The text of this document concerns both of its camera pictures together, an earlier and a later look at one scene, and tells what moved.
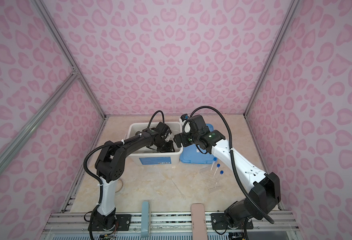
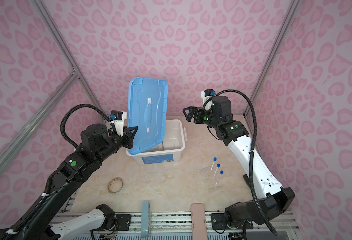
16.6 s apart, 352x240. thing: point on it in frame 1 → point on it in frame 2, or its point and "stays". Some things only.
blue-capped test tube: [221, 172] stays
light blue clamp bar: [144, 219] stays
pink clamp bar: [198, 222] stays
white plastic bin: [150, 155] stays
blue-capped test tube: [215, 159] stays
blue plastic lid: [191, 154] → [148, 104]
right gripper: [183, 136] → [199, 111]
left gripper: [170, 149] → [128, 137]
